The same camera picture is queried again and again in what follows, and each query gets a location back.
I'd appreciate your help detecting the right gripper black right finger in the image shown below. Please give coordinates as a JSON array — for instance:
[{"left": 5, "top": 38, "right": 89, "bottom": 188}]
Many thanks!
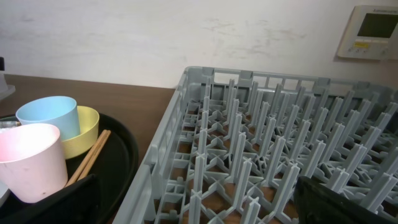
[{"left": 294, "top": 176, "right": 395, "bottom": 224}]

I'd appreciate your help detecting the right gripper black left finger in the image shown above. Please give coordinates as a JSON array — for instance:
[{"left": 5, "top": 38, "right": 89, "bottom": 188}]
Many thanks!
[{"left": 1, "top": 174, "right": 100, "bottom": 224}]

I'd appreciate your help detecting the yellow plastic bowl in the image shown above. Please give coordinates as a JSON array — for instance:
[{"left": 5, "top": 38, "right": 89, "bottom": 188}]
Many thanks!
[{"left": 62, "top": 106, "right": 100, "bottom": 159}]

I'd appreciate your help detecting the pink plastic cup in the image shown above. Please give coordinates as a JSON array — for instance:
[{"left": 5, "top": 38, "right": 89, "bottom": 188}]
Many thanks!
[{"left": 1, "top": 123, "right": 68, "bottom": 203}]

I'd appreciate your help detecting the light blue plastic cup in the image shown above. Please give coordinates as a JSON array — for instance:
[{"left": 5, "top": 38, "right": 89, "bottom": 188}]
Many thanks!
[{"left": 16, "top": 96, "right": 80, "bottom": 141}]

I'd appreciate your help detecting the grey dishwasher rack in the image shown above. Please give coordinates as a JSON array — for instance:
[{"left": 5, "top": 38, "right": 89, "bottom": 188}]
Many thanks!
[{"left": 114, "top": 67, "right": 397, "bottom": 223}]

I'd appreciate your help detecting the wooden chopstick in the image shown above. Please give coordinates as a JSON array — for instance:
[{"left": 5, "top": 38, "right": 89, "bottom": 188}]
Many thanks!
[
  {"left": 65, "top": 129, "right": 108, "bottom": 187},
  {"left": 78, "top": 130, "right": 111, "bottom": 180}
]

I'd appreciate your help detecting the round black tray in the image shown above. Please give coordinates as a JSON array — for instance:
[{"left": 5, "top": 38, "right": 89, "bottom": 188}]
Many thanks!
[{"left": 1, "top": 114, "right": 139, "bottom": 223}]

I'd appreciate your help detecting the beige wall control panel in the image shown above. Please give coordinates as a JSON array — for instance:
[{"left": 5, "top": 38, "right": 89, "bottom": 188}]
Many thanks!
[{"left": 337, "top": 5, "right": 397, "bottom": 60}]

